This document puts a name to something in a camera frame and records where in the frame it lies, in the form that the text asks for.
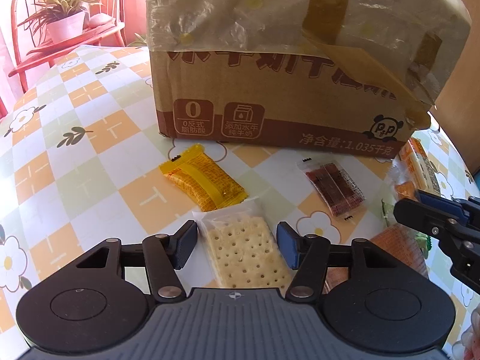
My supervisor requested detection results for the green pastry packet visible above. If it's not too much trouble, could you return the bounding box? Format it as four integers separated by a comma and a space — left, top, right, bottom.
382, 199, 432, 254

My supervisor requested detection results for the wooden headboard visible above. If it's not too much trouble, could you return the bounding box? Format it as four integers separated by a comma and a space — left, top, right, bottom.
433, 0, 479, 174

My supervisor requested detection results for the brown cardboard box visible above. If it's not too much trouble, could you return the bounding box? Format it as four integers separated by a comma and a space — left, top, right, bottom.
146, 0, 471, 158

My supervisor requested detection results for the checkered floral tablecloth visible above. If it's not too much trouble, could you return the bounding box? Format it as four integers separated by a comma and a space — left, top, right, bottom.
0, 44, 480, 360

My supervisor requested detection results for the cracker clear packet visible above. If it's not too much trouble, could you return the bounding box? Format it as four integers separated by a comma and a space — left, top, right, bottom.
193, 197, 293, 294

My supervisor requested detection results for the printed room backdrop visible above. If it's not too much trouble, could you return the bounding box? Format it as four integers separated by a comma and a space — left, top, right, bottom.
1, 0, 146, 108

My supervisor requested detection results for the small yellow candy packet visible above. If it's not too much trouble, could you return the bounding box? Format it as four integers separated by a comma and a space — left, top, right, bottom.
160, 144, 248, 212

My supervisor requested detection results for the orange wafer packet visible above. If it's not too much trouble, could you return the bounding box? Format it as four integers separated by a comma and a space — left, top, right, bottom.
323, 223, 429, 293

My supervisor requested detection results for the dried meat clear packet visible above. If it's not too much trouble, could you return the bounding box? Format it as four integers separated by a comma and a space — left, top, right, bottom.
297, 158, 365, 217

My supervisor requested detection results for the orange beige snack bar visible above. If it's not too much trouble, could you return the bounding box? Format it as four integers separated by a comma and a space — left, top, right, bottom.
389, 137, 441, 200

